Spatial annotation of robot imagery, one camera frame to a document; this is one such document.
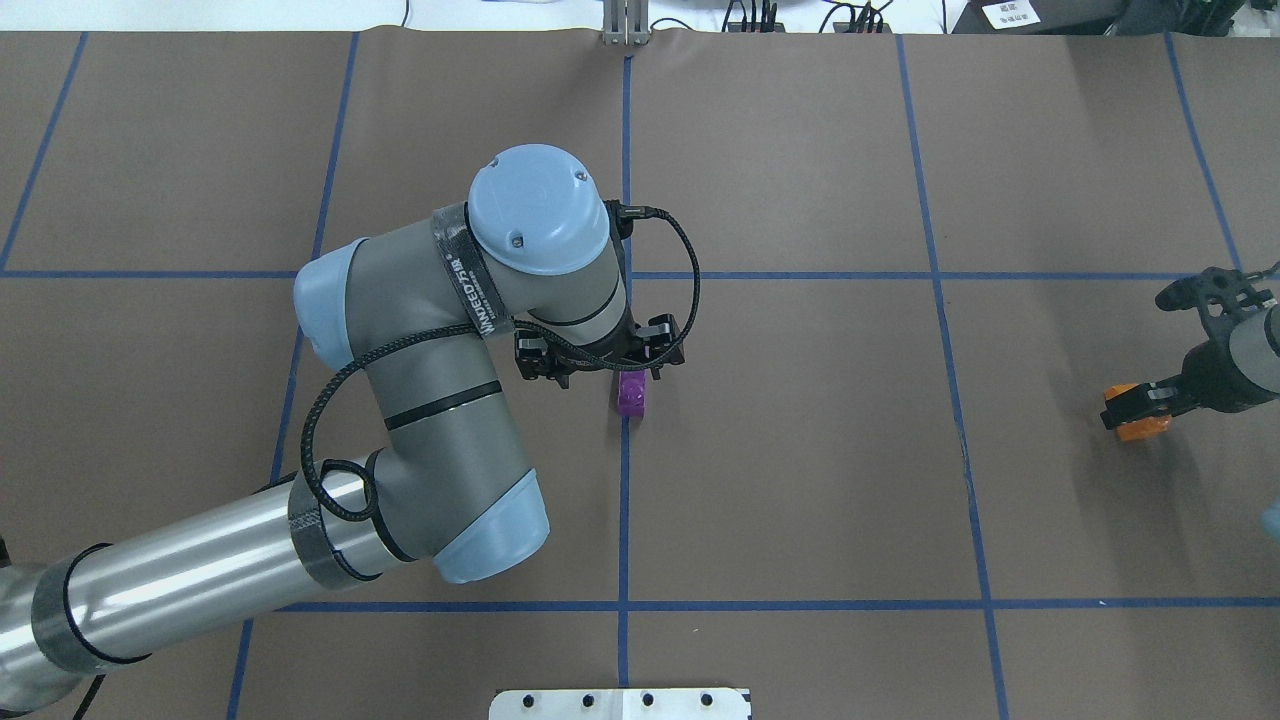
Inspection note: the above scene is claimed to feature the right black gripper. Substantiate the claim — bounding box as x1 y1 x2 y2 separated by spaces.
1100 265 1277 430

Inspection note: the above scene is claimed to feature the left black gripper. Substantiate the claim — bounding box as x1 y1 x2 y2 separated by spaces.
515 313 687 389

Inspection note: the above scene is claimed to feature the orange trapezoid block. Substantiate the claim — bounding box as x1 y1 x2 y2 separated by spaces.
1100 382 1172 442

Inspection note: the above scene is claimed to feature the purple trapezoid block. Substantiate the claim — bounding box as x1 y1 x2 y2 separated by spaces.
614 370 650 419

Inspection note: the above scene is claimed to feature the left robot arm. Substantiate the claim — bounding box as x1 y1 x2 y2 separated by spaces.
3 143 692 719

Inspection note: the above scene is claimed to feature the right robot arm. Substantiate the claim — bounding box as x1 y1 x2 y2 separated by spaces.
1100 265 1279 441

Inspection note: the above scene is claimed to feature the brown paper table cover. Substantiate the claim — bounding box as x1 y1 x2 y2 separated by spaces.
3 27 1277 719

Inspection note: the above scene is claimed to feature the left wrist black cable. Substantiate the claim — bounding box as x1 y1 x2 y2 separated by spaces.
300 202 701 521

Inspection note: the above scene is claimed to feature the aluminium frame post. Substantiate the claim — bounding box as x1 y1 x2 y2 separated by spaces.
602 0 653 47

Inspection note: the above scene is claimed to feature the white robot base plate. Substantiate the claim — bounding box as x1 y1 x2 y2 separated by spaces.
488 687 754 719

